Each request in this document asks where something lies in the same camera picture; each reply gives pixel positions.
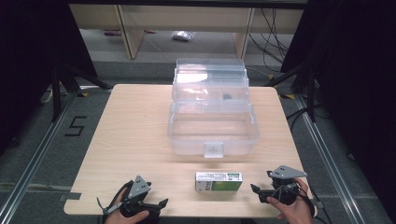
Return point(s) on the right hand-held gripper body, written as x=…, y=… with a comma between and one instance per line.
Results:
x=285, y=172

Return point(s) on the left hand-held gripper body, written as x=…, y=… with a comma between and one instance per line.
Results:
x=138, y=187

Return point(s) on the person's left hand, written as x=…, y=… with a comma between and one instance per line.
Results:
x=124, y=217

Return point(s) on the person's right hand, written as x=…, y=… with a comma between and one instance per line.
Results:
x=295, y=211

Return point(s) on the green and white carton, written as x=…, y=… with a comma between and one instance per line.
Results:
x=218, y=182

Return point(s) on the clear plastic storage box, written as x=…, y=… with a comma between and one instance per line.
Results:
x=213, y=124

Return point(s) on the black metal stand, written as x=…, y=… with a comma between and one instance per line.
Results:
x=62, y=84
x=306, y=87

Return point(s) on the black curtain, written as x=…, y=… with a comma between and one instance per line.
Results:
x=34, y=62
x=351, y=93

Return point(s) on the crumpled clear plastic bag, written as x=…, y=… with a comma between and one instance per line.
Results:
x=183, y=35

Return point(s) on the light wooden shelf unit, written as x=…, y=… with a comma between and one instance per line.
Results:
x=186, y=18

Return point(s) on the aluminium floor rail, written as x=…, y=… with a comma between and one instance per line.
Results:
x=34, y=158
x=327, y=161

